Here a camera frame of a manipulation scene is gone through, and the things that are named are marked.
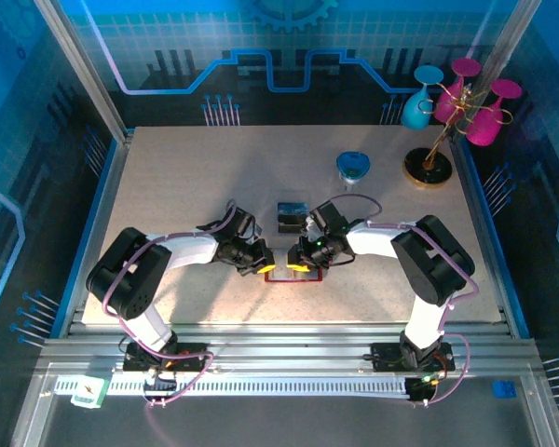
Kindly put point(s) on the red card holder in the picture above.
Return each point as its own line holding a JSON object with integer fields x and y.
{"x": 293, "y": 277}

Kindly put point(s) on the blue card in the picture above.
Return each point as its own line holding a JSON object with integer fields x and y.
{"x": 291, "y": 209}

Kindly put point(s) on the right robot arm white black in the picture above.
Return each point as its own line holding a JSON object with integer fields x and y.
{"x": 433, "y": 261}

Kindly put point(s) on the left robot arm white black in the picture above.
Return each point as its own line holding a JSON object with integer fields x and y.
{"x": 128, "y": 274}

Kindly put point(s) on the blue transparent goblet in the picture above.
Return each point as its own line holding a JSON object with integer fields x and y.
{"x": 352, "y": 165}

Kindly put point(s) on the small black electronics board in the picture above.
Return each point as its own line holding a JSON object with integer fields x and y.
{"x": 419, "y": 391}
{"x": 160, "y": 385}

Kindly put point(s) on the light blue wine glass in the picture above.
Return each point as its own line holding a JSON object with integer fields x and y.
{"x": 417, "y": 112}

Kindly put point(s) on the pink wine glass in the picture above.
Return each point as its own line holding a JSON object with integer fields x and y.
{"x": 484, "y": 128}
{"x": 449, "y": 104}

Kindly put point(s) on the green white small box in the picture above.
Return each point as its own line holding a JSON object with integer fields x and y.
{"x": 89, "y": 392}

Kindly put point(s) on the small blue block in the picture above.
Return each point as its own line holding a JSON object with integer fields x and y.
{"x": 503, "y": 389}

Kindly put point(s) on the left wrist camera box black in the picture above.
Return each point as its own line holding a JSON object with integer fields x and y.
{"x": 248, "y": 223}

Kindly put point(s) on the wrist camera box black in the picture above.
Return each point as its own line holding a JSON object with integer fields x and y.
{"x": 328, "y": 216}
{"x": 248, "y": 223}

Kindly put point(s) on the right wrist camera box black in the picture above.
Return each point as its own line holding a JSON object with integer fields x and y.
{"x": 328, "y": 216}

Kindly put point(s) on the aluminium profile frame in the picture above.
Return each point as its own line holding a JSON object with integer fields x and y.
{"x": 284, "y": 347}

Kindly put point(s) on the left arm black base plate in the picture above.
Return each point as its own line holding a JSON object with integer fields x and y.
{"x": 191, "y": 358}

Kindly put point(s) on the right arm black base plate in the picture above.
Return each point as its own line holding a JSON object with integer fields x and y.
{"x": 386, "y": 358}

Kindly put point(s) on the blue table side rail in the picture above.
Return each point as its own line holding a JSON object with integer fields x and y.
{"x": 98, "y": 209}
{"x": 482, "y": 209}

